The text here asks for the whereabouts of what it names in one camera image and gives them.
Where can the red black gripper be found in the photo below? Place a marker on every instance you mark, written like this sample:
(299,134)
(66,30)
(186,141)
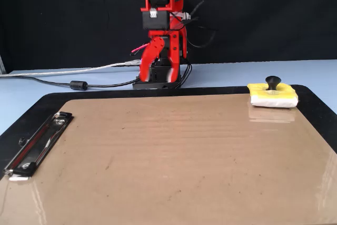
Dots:
(155,19)

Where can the yellow white sponge black knob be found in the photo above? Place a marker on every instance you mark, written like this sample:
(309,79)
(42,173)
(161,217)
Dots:
(273,102)

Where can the brown clipboard board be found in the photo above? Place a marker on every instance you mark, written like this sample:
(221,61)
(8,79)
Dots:
(168,188)

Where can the black rectangular mat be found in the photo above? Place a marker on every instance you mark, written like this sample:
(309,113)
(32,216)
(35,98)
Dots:
(131,93)

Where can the black backdrop cloth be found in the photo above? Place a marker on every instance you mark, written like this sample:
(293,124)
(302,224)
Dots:
(52,11)

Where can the silver metal clipboard clip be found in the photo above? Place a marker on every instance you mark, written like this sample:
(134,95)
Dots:
(34,146)

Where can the grey metal post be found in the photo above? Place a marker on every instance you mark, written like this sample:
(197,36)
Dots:
(2,64)

